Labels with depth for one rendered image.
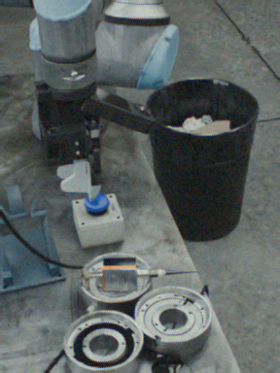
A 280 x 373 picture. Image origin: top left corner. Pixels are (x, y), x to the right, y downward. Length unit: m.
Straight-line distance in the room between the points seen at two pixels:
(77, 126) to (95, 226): 0.18
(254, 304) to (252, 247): 0.25
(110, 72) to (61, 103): 0.29
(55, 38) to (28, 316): 0.39
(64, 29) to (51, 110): 0.13
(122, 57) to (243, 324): 1.07
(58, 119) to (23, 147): 0.38
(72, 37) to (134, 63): 0.34
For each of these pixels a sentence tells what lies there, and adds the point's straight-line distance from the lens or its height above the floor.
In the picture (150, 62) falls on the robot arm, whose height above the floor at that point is 0.98.
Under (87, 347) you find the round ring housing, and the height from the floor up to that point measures 0.83.
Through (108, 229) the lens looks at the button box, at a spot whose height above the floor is 0.83.
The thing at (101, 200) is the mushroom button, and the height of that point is 0.87.
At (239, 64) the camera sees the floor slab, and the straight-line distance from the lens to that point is 3.43.
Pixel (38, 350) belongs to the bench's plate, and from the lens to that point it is 1.05.
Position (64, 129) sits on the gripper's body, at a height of 1.02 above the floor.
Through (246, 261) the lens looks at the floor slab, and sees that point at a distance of 2.36.
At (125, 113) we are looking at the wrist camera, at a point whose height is 1.03.
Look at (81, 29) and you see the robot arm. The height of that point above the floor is 1.17.
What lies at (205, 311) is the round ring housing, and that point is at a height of 0.83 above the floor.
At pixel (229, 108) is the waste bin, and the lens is 2.42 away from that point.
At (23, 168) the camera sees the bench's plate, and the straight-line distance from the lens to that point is 1.39.
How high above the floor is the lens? 1.58
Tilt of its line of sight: 39 degrees down
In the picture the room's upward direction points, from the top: 3 degrees counter-clockwise
